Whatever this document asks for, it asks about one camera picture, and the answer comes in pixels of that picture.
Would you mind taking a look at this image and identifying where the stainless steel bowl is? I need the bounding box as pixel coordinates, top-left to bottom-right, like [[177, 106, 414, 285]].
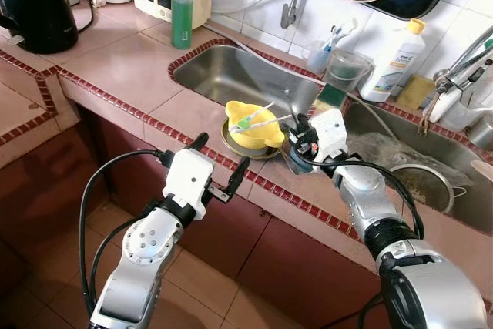
[[220, 117, 287, 160]]

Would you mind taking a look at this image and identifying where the yellow plastic bowl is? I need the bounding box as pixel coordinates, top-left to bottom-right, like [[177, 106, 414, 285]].
[[225, 100, 286, 149]]

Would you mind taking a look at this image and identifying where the green white plastic utensil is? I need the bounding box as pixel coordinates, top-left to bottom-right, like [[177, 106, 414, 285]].
[[236, 102, 277, 128], [229, 115, 294, 133]]

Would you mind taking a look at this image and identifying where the green yellow sponge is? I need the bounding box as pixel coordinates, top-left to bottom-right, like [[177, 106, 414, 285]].
[[318, 82, 349, 110]]

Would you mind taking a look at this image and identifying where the green scouring pad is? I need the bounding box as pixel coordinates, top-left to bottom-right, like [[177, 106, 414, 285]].
[[330, 67, 367, 91]]

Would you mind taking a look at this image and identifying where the clear plastic bag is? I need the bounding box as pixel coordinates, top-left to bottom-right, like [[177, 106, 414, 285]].
[[347, 133, 471, 191]]

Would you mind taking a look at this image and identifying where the pale blue toothbrush cup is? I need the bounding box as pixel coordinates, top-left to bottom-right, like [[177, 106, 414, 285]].
[[307, 40, 334, 76]]

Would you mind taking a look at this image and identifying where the clear plastic cup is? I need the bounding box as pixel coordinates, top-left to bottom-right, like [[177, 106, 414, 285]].
[[324, 50, 374, 92]]

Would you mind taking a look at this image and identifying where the dark red cabinet front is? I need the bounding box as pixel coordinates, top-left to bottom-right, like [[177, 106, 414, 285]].
[[0, 109, 432, 329]]

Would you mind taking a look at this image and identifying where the white blue toothbrush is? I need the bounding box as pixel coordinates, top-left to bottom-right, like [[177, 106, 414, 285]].
[[325, 19, 359, 52]]

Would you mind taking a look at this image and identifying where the white detergent bottle yellow cap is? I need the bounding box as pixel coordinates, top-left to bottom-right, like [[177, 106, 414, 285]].
[[360, 18, 427, 103]]

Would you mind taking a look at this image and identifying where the green dish soap bottle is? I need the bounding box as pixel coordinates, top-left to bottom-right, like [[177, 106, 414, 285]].
[[171, 0, 193, 50]]

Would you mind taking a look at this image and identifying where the yellow sponge cloth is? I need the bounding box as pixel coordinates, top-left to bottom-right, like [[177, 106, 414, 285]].
[[397, 75, 436, 110]]

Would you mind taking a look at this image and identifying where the steel faucet white sprayer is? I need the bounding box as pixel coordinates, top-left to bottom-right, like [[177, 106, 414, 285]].
[[420, 27, 493, 126]]

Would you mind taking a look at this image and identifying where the small steel cup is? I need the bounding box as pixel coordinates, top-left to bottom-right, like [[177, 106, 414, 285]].
[[466, 117, 493, 151]]

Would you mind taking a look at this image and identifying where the black electric kettle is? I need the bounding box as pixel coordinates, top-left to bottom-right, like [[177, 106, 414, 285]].
[[0, 0, 78, 54]]

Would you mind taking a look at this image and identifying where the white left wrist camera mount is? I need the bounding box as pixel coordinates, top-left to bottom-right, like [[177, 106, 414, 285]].
[[163, 148, 215, 220]]

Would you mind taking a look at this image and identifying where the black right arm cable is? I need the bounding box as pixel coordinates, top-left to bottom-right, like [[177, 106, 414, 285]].
[[297, 156, 426, 241]]

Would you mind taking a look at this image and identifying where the black kettle power cord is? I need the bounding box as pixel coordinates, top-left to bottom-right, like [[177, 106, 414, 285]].
[[73, 2, 97, 35]]

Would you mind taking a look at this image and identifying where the cream plastic utensil handle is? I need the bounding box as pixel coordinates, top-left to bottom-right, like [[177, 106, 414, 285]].
[[470, 158, 493, 181]]

